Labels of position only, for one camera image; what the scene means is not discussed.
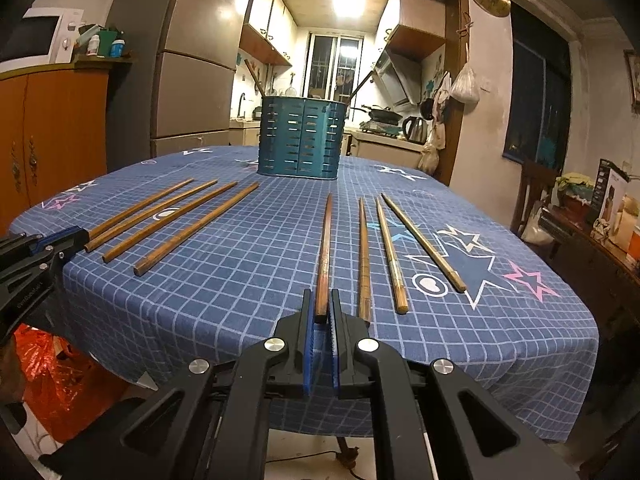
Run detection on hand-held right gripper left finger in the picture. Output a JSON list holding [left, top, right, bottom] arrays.
[[52, 288, 317, 480]]

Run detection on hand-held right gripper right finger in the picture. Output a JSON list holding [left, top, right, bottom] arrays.
[[327, 289, 583, 480]]

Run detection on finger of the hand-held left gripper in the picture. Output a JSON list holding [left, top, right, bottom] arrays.
[[0, 232, 57, 261], [47, 226, 92, 265]]

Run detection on brown wooden chopstick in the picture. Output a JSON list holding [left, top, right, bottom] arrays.
[[314, 192, 335, 325], [243, 58, 265, 97], [374, 196, 410, 315], [380, 192, 468, 294], [87, 178, 195, 239], [132, 182, 262, 278], [101, 181, 239, 264], [356, 197, 372, 324], [348, 69, 377, 106], [83, 179, 220, 254]]

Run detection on teal perforated utensil holder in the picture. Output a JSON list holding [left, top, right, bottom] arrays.
[[252, 94, 347, 180]]

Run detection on blue checked star tablecloth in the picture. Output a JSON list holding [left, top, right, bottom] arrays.
[[7, 145, 601, 444]]

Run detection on red plastic bag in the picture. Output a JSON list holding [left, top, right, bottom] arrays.
[[12, 323, 132, 444]]

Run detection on brown table leg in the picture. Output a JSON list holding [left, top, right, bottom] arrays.
[[334, 434, 361, 467]]

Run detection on orange wooden cabinet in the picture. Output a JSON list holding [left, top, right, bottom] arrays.
[[0, 57, 137, 234]]

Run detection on green container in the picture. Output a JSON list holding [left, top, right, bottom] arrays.
[[97, 29, 124, 59]]

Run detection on white microwave oven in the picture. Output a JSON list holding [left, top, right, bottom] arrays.
[[0, 7, 84, 64]]

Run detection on hanging beige bags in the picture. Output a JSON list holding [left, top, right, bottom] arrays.
[[417, 72, 454, 174]]

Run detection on gas stove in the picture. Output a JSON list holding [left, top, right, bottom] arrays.
[[359, 119, 404, 137]]

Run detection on steel electric kettle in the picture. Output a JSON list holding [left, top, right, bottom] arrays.
[[402, 115, 432, 144]]

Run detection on black wok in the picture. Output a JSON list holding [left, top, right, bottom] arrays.
[[349, 104, 404, 124]]

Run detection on silver refrigerator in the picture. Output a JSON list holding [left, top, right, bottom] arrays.
[[107, 0, 252, 159]]

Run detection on dark wooden chair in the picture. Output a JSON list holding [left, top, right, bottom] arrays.
[[509, 159, 562, 242]]

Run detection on dark wooden side table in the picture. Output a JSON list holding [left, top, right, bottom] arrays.
[[539, 209, 640, 343]]

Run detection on steel range hood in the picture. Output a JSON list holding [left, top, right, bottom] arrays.
[[372, 52, 427, 109]]

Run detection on barred kitchen window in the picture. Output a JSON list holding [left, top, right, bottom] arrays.
[[305, 33, 369, 101]]

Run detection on white hanging plastic bag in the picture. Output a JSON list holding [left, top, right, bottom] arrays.
[[449, 62, 481, 106]]

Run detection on cream upper kitchen cabinets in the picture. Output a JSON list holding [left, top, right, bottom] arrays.
[[238, 0, 299, 67]]

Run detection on black and white carton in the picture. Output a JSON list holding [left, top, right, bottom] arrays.
[[589, 158, 640, 234]]

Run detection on dark room window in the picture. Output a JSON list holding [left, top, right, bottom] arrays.
[[502, 2, 574, 164]]

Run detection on brown upper kitchen cabinet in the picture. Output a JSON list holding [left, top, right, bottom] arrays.
[[384, 0, 447, 59]]

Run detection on square ceiling light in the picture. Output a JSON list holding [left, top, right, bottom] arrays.
[[332, 0, 374, 19]]

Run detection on black floor cable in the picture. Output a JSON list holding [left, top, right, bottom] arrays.
[[264, 451, 362, 480]]

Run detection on framed wall picture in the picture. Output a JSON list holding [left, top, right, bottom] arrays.
[[623, 49, 640, 106]]

